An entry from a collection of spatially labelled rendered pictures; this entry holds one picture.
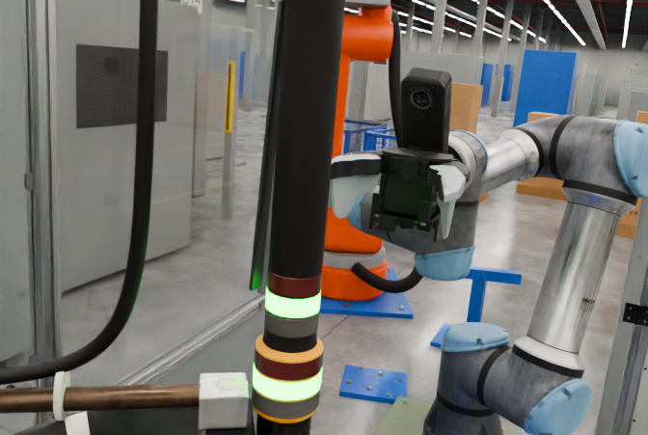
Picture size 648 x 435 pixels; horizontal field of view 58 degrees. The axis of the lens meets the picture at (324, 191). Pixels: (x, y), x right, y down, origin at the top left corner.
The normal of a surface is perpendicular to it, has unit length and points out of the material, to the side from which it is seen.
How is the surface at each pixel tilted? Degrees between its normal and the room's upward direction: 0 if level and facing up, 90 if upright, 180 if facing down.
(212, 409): 90
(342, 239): 90
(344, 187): 94
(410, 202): 90
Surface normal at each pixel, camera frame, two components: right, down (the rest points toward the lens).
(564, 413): 0.54, 0.32
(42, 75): 0.91, 0.16
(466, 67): -0.44, 0.16
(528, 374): -0.63, -0.17
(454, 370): -0.81, 0.06
